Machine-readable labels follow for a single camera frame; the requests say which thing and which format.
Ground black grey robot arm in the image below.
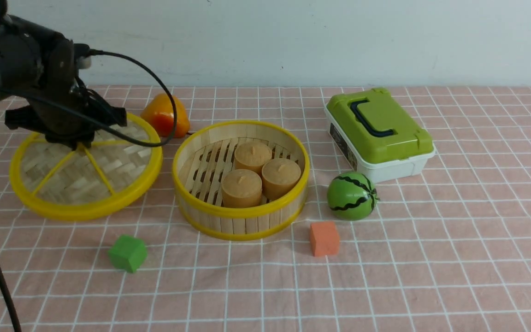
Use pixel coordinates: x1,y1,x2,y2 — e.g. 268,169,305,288
0,16,127,149

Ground yellow bamboo steamer basket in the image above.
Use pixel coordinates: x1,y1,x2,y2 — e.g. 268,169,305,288
172,120,310,241

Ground green lidded white box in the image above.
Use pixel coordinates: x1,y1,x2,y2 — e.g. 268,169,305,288
325,88,437,184

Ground orange toy mango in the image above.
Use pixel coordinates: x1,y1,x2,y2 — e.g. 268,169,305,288
141,93,190,138

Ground yellow bamboo steamer lid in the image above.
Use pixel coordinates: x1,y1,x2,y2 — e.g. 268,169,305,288
9,130,164,221

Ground brown toy bun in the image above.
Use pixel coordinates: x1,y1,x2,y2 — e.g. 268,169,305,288
221,169,263,208
233,141,272,176
261,158,302,201

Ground pink checked tablecloth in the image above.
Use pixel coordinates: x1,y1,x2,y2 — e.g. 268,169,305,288
0,87,531,332

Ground orange foam cube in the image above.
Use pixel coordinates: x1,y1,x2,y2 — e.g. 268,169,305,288
309,221,341,257

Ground green toy watermelon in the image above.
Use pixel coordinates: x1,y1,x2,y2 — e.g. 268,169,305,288
327,172,380,221

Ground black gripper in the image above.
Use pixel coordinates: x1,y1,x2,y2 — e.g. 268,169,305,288
5,39,127,150

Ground green foam cube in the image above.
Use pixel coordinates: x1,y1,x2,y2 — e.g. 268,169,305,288
108,235,148,273

